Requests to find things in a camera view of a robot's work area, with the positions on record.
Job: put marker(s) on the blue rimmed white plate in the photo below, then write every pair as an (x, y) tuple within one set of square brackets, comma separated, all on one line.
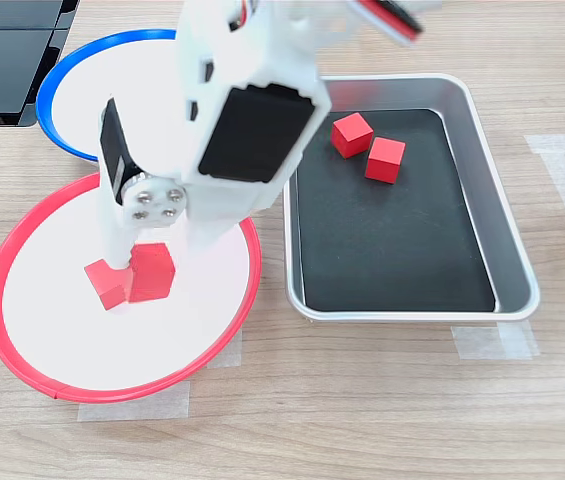
[(77, 100)]

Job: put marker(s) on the small red cube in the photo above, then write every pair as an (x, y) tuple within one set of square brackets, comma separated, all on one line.
[(352, 135), (107, 290), (385, 160), (152, 275)]

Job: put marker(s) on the red rimmed white plate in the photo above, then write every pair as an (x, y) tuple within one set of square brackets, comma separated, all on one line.
[(187, 325)]

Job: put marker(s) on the translucent tape strip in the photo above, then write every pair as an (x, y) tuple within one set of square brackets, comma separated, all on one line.
[(224, 352), (492, 342), (132, 407)]

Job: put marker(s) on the black glossy flat case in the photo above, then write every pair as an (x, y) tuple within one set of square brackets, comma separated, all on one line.
[(7, 75)]

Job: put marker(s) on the black tray mat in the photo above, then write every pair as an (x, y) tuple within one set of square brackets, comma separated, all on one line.
[(387, 240)]

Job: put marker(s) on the steel tray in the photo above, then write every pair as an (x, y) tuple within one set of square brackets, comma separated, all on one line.
[(507, 200)]

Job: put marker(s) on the wide pale tape sheet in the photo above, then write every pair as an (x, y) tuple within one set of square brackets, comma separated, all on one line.
[(562, 200)]

